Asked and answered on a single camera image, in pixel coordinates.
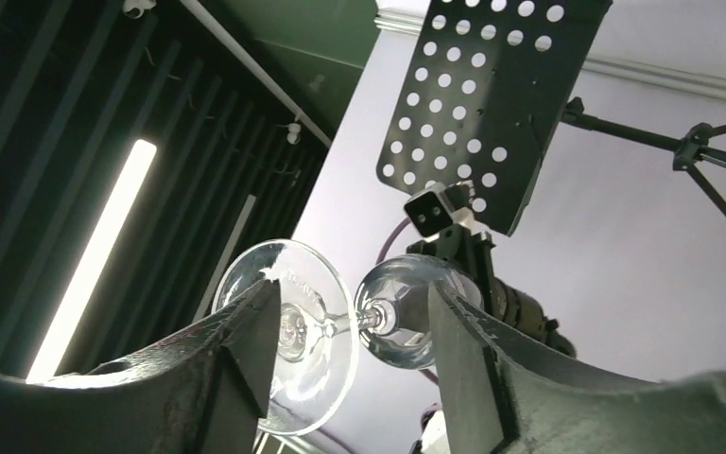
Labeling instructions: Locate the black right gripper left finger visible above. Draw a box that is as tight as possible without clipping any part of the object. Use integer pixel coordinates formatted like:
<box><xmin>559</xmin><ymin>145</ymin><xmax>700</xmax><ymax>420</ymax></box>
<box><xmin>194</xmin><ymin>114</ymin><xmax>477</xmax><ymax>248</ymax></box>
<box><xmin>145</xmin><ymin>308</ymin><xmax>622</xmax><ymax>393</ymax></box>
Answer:
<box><xmin>0</xmin><ymin>280</ymin><xmax>281</xmax><ymax>453</ymax></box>

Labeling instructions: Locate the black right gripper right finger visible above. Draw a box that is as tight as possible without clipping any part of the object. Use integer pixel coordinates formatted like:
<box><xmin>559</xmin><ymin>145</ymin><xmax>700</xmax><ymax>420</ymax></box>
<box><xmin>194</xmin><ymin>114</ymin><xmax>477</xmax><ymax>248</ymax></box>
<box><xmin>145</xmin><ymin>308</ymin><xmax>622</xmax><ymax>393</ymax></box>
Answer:
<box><xmin>428</xmin><ymin>287</ymin><xmax>726</xmax><ymax>453</ymax></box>

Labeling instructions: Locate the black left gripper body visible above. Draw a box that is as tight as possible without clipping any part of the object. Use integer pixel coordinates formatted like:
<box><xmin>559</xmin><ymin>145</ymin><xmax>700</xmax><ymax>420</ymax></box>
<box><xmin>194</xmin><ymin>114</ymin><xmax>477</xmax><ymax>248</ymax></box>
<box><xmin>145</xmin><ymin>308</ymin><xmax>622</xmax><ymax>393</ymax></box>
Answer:
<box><xmin>406</xmin><ymin>224</ymin><xmax>494</xmax><ymax>295</ymax></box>

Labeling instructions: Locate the clear smooth wine glass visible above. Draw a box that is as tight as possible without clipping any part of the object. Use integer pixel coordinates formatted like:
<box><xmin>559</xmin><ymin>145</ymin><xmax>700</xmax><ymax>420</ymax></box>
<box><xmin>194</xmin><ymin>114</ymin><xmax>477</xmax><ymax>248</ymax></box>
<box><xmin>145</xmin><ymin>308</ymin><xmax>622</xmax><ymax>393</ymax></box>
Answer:
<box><xmin>211</xmin><ymin>239</ymin><xmax>483</xmax><ymax>436</ymax></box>

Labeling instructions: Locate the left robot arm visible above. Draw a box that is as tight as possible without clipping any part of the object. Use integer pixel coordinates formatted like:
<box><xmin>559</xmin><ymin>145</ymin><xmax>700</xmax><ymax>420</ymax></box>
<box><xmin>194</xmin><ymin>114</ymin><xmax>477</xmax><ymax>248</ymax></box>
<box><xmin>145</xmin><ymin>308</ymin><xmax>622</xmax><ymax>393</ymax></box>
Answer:
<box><xmin>406</xmin><ymin>224</ymin><xmax>577</xmax><ymax>358</ymax></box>

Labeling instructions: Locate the black perforated music stand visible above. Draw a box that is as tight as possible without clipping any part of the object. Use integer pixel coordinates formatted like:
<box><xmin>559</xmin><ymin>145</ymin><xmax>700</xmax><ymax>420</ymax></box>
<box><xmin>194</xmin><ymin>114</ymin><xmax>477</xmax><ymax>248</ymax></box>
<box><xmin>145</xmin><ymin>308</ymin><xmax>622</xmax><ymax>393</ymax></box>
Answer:
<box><xmin>376</xmin><ymin>1</ymin><xmax>726</xmax><ymax>236</ymax></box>

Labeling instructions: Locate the ceiling light tube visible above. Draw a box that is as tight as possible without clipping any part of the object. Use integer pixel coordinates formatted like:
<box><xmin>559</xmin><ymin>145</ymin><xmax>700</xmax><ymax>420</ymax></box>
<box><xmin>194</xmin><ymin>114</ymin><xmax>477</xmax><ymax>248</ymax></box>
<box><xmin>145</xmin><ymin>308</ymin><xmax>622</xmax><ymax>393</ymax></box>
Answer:
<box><xmin>26</xmin><ymin>139</ymin><xmax>157</xmax><ymax>383</ymax></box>

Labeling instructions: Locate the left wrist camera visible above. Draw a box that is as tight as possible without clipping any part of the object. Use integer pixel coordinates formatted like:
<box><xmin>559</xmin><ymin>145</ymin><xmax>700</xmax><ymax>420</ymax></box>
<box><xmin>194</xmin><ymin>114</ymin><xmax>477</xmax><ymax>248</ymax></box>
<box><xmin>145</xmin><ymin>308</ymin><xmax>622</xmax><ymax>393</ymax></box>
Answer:
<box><xmin>404</xmin><ymin>180</ymin><xmax>487</xmax><ymax>239</ymax></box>

